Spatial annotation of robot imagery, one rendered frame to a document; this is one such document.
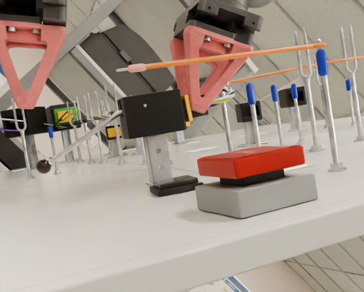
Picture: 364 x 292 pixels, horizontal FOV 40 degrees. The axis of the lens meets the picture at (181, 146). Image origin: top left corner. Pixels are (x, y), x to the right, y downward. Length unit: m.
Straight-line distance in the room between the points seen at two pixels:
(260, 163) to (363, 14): 3.25
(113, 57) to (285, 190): 1.34
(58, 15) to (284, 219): 0.27
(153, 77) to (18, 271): 1.41
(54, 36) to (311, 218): 0.29
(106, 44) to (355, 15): 2.26
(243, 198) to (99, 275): 0.10
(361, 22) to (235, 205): 3.32
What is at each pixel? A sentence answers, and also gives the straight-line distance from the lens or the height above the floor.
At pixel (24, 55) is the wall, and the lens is 8.26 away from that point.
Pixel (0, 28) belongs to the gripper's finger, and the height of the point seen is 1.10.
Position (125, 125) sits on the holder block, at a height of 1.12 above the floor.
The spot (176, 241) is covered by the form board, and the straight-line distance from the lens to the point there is 0.26.
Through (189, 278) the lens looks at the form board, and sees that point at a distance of 0.24.
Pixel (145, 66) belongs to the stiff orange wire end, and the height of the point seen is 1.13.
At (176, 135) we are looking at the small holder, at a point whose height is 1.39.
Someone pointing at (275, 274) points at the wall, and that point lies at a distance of 9.04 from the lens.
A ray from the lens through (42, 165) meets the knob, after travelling 0.48.
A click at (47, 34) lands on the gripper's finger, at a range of 0.47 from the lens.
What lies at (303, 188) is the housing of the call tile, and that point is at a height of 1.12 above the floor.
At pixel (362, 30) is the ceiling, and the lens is 3.63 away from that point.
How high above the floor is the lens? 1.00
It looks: 17 degrees up
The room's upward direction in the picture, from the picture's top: 42 degrees clockwise
